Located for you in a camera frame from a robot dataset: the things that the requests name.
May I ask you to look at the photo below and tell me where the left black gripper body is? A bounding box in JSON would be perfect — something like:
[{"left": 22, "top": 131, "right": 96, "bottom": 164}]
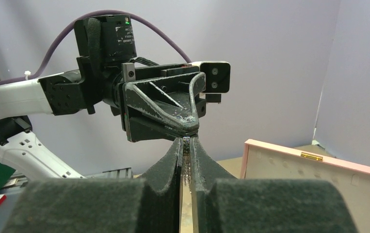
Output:
[{"left": 107, "top": 64, "right": 206, "bottom": 142}]

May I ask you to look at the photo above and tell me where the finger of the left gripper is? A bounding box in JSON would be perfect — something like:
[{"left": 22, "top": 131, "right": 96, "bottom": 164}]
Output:
[
  {"left": 127, "top": 117, "right": 198, "bottom": 142},
  {"left": 124, "top": 72, "right": 206, "bottom": 132}
]

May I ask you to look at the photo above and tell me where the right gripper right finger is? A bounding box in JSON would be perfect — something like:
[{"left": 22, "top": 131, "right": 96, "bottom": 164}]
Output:
[{"left": 190, "top": 138, "right": 357, "bottom": 233}]

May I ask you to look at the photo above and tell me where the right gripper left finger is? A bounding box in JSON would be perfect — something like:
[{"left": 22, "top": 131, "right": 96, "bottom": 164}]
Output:
[{"left": 3, "top": 138, "right": 184, "bottom": 233}]

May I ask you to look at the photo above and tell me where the pink jewelry box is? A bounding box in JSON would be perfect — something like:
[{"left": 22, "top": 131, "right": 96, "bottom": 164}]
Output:
[{"left": 241, "top": 139, "right": 370, "bottom": 233}]

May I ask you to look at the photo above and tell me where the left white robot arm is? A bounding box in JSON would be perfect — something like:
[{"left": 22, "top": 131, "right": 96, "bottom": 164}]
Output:
[{"left": 0, "top": 13, "right": 209, "bottom": 180}]

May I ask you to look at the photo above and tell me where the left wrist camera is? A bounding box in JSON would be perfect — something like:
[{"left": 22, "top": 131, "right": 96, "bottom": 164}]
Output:
[{"left": 190, "top": 61, "right": 231, "bottom": 103}]

